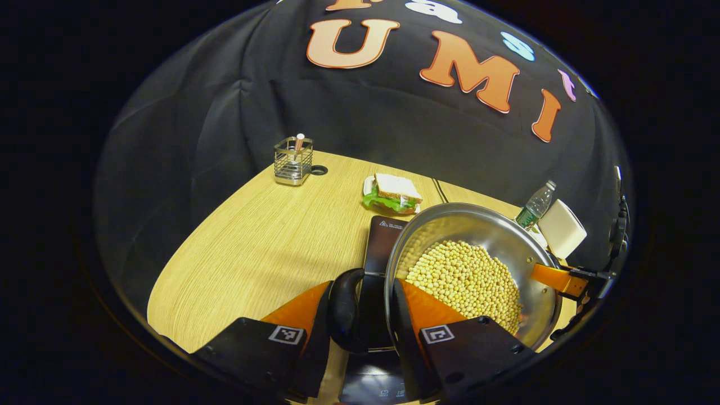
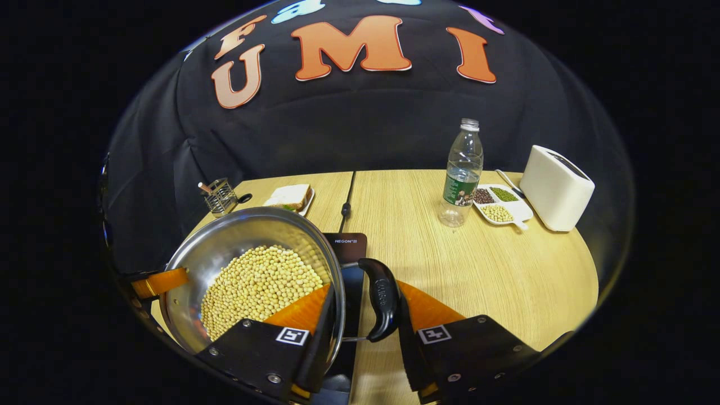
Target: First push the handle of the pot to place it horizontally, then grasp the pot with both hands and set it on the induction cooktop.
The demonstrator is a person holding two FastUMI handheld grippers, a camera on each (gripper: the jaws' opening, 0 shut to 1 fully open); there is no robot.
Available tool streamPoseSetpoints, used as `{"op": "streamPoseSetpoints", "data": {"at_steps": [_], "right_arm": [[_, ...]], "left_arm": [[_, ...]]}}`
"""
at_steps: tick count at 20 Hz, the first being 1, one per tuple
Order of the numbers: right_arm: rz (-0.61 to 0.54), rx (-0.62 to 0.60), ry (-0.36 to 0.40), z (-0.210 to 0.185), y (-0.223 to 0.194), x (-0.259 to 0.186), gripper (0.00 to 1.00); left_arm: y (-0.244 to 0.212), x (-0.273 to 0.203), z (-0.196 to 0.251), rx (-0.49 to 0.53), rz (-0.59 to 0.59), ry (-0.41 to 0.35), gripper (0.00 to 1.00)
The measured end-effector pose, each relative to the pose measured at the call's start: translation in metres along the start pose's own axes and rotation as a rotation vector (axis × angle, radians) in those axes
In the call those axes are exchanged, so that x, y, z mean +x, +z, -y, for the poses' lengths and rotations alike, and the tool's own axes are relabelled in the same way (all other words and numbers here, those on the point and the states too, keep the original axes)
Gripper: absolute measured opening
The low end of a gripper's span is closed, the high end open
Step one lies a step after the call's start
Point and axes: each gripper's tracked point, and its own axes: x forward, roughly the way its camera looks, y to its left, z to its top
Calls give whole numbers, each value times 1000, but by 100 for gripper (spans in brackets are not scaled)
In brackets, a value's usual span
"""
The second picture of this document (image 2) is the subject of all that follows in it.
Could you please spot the small wooden stick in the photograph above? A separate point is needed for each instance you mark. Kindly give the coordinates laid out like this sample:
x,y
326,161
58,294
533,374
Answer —
x,y
204,187

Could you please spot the pile of green mung beans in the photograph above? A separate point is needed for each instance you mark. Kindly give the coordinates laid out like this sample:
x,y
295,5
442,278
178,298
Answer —
x,y
504,194

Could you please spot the small pile of soybeans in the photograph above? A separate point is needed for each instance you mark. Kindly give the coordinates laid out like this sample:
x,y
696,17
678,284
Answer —
x,y
497,213

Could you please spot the black backdrop cloth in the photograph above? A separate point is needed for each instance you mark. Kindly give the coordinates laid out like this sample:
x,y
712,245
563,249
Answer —
x,y
365,124

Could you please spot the stainless steel pot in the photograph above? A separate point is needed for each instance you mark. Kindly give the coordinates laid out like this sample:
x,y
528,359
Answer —
x,y
225,242

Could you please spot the pile of dark red beans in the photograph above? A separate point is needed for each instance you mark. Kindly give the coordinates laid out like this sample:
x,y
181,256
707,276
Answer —
x,y
484,196

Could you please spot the clear plastic water bottle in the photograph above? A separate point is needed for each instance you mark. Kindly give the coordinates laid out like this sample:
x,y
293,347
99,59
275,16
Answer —
x,y
461,180

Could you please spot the white divided tray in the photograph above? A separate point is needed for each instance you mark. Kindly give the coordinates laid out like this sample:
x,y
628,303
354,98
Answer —
x,y
520,211

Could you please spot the large pile of soybeans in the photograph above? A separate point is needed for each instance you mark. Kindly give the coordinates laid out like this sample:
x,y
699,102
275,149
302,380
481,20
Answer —
x,y
259,284

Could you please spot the white toaster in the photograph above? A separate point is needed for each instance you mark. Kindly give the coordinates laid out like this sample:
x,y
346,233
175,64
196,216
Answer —
x,y
554,191

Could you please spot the small black object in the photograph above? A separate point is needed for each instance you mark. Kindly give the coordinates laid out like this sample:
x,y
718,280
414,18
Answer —
x,y
244,198

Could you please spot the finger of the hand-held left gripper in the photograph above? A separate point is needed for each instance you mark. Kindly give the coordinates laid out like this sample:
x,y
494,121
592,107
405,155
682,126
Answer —
x,y
160,281

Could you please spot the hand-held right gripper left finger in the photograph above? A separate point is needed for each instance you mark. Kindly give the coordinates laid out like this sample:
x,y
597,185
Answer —
x,y
320,349

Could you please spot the white sandwich plate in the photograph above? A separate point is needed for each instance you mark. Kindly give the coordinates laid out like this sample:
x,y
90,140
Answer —
x,y
309,203

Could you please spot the black induction cooktop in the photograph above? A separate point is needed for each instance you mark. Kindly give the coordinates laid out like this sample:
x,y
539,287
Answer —
x,y
351,264

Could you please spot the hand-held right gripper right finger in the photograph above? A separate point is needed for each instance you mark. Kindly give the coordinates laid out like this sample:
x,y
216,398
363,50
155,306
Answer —
x,y
410,354

